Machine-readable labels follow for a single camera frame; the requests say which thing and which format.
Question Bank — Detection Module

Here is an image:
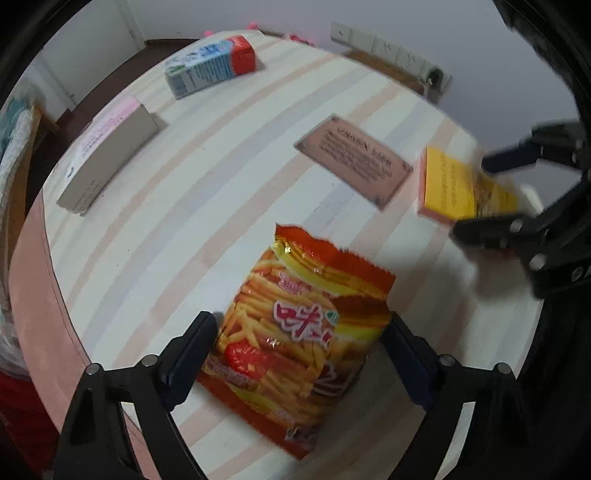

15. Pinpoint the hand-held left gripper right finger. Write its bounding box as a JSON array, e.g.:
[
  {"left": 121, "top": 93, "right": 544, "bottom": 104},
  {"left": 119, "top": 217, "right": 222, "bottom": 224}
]
[{"left": 379, "top": 311, "right": 532, "bottom": 480}]

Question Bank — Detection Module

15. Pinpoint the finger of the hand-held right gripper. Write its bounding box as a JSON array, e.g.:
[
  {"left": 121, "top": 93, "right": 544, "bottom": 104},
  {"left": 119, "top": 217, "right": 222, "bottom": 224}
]
[
  {"left": 482, "top": 121, "right": 591, "bottom": 174},
  {"left": 451, "top": 171, "right": 591, "bottom": 260}
]

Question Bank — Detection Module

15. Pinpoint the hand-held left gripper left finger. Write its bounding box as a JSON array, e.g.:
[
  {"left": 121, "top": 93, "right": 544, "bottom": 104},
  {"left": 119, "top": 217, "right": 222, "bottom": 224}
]
[{"left": 53, "top": 311, "right": 219, "bottom": 480}]

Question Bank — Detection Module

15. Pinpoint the yellow box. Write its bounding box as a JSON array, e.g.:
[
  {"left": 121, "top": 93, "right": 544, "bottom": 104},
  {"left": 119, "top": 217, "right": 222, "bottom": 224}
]
[{"left": 418, "top": 147, "right": 522, "bottom": 225}]

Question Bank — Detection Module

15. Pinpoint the orange fries snack bag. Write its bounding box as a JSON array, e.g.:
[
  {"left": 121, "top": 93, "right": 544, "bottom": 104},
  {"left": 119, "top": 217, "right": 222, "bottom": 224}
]
[{"left": 196, "top": 223, "right": 397, "bottom": 460}]

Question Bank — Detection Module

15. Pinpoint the person's dark fleece clothing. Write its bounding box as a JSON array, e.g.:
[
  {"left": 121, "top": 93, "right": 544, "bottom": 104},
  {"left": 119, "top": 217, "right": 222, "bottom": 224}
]
[{"left": 517, "top": 295, "right": 591, "bottom": 480}]

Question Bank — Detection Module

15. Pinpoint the brown label patch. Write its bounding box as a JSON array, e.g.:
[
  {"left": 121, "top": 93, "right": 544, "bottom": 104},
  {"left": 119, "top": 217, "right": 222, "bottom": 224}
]
[{"left": 294, "top": 114, "right": 414, "bottom": 210}]

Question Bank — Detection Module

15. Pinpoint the pink table cloth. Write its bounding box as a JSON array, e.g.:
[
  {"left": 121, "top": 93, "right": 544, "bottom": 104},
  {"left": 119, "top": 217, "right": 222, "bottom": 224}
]
[{"left": 9, "top": 189, "right": 153, "bottom": 480}]

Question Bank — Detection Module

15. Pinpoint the white power strip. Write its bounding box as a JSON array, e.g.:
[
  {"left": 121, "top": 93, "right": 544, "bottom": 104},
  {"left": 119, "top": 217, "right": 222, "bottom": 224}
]
[{"left": 330, "top": 22, "right": 451, "bottom": 88}]

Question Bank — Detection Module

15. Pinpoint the pink and white box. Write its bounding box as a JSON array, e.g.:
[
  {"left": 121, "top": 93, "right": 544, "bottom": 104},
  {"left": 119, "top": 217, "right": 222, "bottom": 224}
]
[{"left": 55, "top": 96, "right": 167, "bottom": 215}]

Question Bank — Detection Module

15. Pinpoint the pink plush toy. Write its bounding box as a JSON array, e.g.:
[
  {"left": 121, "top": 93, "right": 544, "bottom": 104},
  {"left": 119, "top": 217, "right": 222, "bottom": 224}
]
[{"left": 202, "top": 19, "right": 317, "bottom": 47}]

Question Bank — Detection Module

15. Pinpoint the teal quilt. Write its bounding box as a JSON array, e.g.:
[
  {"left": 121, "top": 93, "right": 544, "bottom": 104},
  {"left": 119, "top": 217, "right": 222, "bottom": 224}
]
[{"left": 0, "top": 97, "right": 27, "bottom": 154}]

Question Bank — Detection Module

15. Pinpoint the blue milk carton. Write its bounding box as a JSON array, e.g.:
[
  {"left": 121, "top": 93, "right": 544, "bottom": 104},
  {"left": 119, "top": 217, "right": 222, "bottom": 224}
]
[{"left": 165, "top": 34, "right": 257, "bottom": 100}]

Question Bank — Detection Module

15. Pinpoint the white door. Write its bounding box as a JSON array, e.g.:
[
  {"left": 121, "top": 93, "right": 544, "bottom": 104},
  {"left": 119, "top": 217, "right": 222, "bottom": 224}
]
[{"left": 34, "top": 0, "right": 144, "bottom": 112}]

